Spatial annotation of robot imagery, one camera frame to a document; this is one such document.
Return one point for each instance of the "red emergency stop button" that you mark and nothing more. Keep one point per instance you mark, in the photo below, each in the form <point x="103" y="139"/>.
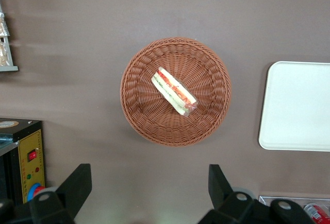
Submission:
<point x="36" y="190"/>

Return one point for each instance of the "black food warmer machine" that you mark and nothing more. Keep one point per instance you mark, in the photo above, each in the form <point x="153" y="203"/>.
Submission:
<point x="31" y="144"/>

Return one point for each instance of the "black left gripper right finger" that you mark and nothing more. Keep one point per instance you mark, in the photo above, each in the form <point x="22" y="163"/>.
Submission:
<point x="219" y="182"/>

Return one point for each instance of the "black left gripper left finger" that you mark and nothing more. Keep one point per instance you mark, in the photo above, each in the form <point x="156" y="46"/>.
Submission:
<point x="77" y="182"/>

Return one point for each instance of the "cream plastic tray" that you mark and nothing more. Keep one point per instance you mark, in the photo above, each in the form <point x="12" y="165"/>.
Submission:
<point x="296" y="105"/>

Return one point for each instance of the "round brown wicker basket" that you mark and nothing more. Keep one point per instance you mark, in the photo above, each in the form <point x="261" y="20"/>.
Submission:
<point x="206" y="79"/>

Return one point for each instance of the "clear acrylic bottle rack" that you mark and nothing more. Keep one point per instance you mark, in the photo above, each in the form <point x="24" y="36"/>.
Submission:
<point x="263" y="199"/>

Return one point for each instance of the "grey snack display rack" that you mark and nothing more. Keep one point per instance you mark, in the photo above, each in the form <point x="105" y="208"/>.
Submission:
<point x="10" y="68"/>

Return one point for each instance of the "triangle sandwich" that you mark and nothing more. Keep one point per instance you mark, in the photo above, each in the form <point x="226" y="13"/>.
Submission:
<point x="170" y="90"/>

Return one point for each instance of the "red cola bottle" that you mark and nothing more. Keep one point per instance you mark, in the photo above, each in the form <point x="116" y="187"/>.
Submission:
<point x="318" y="212"/>

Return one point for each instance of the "clear bag of snacks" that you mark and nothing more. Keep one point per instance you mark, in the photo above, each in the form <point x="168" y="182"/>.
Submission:
<point x="3" y="27"/>
<point x="3" y="54"/>

